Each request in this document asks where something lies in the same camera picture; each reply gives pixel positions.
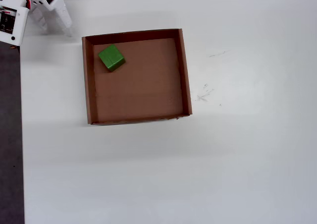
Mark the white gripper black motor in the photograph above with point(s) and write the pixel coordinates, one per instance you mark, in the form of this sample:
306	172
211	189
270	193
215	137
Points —
60	11

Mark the green cube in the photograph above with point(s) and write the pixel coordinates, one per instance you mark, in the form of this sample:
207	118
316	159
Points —
111	58

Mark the brown cardboard box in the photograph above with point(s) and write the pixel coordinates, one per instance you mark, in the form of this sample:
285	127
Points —
138	92

